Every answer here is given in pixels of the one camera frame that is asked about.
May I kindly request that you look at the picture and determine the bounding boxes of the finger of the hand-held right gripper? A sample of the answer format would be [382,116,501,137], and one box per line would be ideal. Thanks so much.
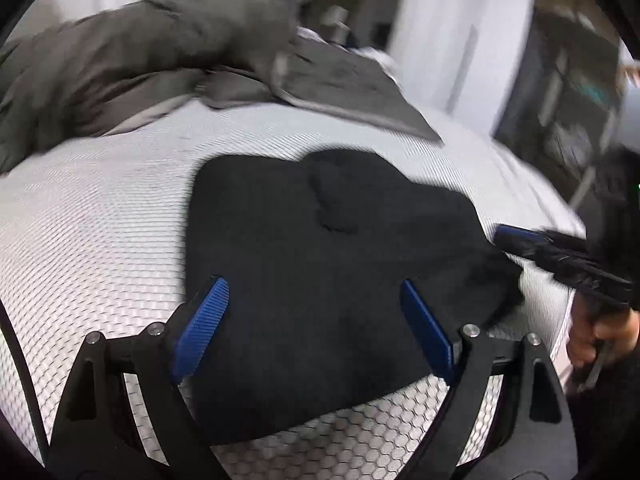
[494,225,596,281]

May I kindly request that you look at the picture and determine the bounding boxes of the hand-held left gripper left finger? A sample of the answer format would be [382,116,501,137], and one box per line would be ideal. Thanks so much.
[47,275,231,480]

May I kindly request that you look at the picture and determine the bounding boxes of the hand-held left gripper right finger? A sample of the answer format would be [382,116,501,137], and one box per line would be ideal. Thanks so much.
[400,279,581,480]

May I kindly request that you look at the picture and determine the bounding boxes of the black pants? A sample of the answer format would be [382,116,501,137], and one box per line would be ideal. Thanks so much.
[182,147,526,448]

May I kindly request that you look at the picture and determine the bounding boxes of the person's right forearm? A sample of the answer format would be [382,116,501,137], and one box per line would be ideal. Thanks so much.
[562,360,640,480]

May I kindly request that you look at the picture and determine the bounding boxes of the person's right hand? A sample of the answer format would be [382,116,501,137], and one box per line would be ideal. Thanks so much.
[567,290,640,376]

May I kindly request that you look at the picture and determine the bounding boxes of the dark shelf unit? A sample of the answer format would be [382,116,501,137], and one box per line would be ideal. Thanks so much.
[492,5,626,211]

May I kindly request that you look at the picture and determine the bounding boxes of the bed with honeycomb cover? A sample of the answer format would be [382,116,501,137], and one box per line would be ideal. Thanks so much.
[0,97,588,480]

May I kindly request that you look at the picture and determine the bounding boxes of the white wardrobe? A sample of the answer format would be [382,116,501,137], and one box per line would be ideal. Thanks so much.
[390,0,538,133]

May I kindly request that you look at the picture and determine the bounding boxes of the crumpled white sheet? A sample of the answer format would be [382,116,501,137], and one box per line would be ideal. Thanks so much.
[297,27,398,71]

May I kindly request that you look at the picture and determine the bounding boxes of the grey duvet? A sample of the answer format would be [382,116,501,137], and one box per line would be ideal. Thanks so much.
[0,0,443,173]

